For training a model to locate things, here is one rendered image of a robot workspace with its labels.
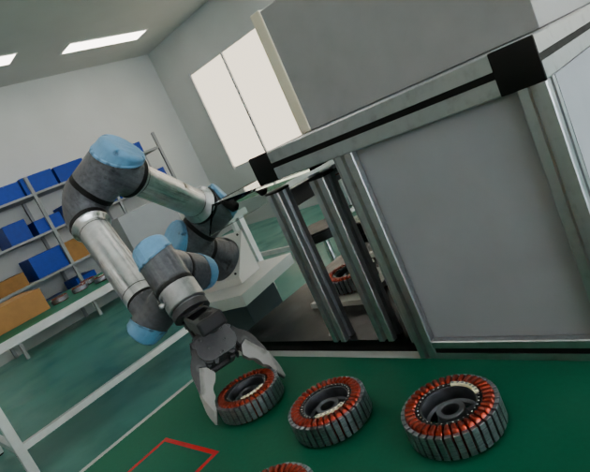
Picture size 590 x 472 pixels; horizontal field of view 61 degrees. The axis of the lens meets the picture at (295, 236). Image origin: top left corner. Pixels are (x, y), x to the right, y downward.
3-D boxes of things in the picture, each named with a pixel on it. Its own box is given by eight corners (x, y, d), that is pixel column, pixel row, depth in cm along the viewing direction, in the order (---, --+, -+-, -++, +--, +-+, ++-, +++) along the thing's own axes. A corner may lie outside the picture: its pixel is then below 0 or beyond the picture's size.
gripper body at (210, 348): (242, 359, 93) (207, 307, 97) (244, 344, 85) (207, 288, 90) (206, 382, 90) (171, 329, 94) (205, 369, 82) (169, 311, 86)
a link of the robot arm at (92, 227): (36, 205, 123) (127, 348, 99) (61, 170, 122) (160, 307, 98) (75, 217, 133) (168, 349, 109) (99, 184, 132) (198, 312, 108)
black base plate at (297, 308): (236, 350, 110) (232, 342, 110) (381, 229, 153) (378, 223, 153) (420, 351, 77) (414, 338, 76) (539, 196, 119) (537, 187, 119)
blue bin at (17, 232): (2, 252, 641) (-8, 233, 637) (22, 243, 661) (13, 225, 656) (12, 246, 612) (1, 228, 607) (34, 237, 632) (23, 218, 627)
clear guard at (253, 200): (209, 236, 103) (196, 210, 102) (283, 193, 119) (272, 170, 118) (324, 203, 79) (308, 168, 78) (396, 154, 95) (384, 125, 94)
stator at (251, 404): (214, 414, 86) (205, 396, 85) (269, 377, 90) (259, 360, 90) (237, 436, 76) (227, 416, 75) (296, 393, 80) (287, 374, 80)
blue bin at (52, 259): (29, 283, 657) (18, 263, 652) (58, 268, 686) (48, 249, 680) (39, 279, 627) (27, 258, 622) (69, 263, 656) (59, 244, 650)
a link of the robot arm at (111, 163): (199, 223, 169) (60, 169, 122) (227, 188, 167) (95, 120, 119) (220, 244, 163) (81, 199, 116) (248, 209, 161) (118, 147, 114)
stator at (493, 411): (464, 479, 50) (451, 449, 49) (391, 442, 59) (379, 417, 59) (530, 411, 54) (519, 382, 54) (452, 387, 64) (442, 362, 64)
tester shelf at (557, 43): (259, 186, 80) (247, 160, 79) (438, 89, 126) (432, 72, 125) (547, 80, 48) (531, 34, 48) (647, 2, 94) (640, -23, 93)
